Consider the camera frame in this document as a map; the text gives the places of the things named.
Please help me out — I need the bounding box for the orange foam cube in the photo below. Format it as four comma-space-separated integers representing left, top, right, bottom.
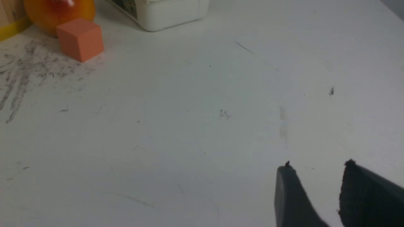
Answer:
56, 18, 104, 63

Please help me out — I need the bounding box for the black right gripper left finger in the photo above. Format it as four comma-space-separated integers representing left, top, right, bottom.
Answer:
274, 161, 329, 227

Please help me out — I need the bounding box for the white plastic container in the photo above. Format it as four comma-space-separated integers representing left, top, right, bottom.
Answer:
109, 0, 210, 32

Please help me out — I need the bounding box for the orange red toy fruit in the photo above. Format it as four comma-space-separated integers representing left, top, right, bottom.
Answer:
23, 0, 96, 37

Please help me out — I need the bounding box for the wooden box with yellow edge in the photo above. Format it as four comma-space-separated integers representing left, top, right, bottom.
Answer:
0, 0, 32, 42

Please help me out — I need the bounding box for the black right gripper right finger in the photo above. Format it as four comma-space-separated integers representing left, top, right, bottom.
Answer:
338, 160, 404, 227

